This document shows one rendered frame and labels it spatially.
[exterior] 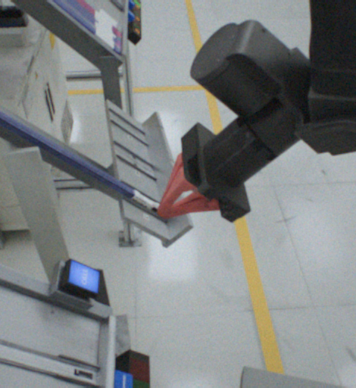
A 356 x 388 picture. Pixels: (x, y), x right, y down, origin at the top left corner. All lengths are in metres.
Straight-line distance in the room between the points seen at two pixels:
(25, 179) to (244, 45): 0.52
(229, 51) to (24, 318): 0.39
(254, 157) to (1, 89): 1.06
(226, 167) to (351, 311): 1.21
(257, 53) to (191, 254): 1.30
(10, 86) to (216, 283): 0.93
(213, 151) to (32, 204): 0.47
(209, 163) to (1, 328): 0.31
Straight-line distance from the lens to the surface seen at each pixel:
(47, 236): 0.88
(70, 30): 1.18
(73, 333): 0.60
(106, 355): 0.59
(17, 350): 0.55
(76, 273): 0.58
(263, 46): 0.36
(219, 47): 0.37
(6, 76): 1.44
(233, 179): 0.42
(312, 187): 1.93
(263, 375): 0.73
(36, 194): 0.80
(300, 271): 1.61
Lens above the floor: 1.26
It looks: 44 degrees down
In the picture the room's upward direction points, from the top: straight up
